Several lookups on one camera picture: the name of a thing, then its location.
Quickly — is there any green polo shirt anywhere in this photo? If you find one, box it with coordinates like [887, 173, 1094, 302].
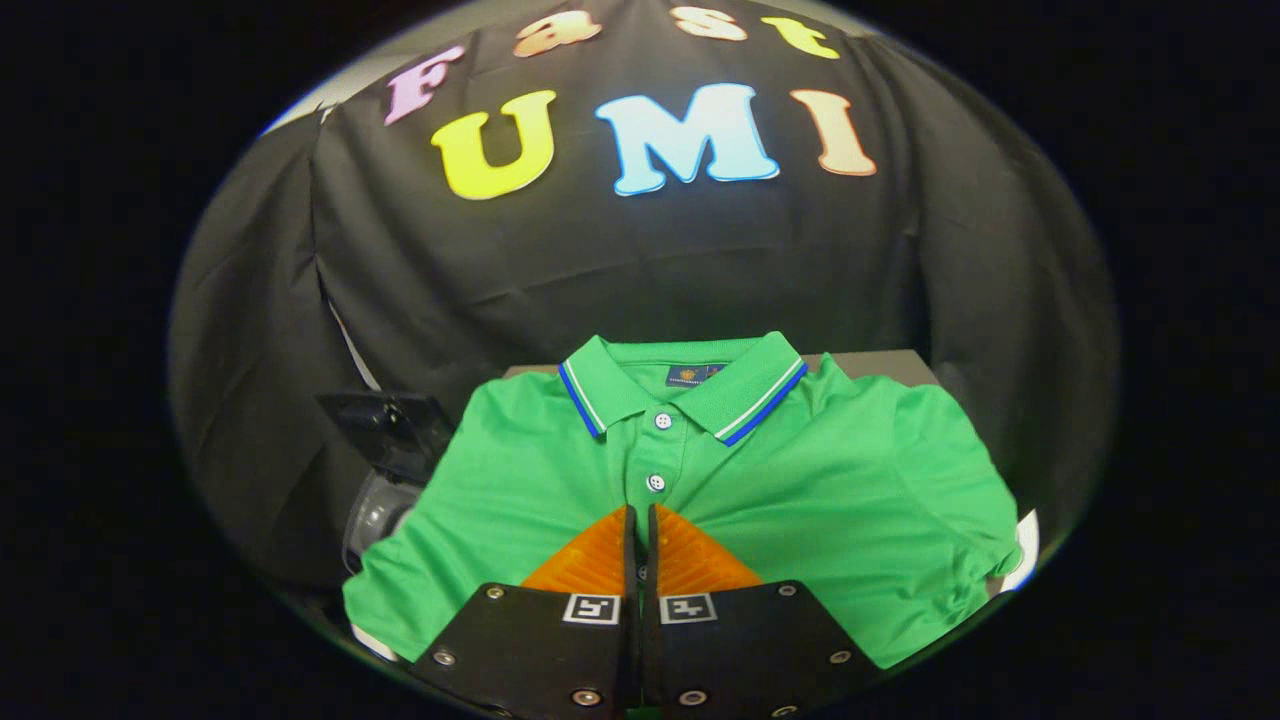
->
[342, 332, 1023, 669]

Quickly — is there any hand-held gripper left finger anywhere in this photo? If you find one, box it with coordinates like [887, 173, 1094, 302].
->
[410, 505, 641, 716]

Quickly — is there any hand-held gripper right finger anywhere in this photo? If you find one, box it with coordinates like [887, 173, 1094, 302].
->
[645, 503, 881, 716]

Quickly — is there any beige cabinet with dark top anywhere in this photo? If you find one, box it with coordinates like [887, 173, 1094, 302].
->
[505, 350, 941, 387]

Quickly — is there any black backdrop cloth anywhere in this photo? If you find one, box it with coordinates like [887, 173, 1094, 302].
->
[168, 0, 1119, 591]

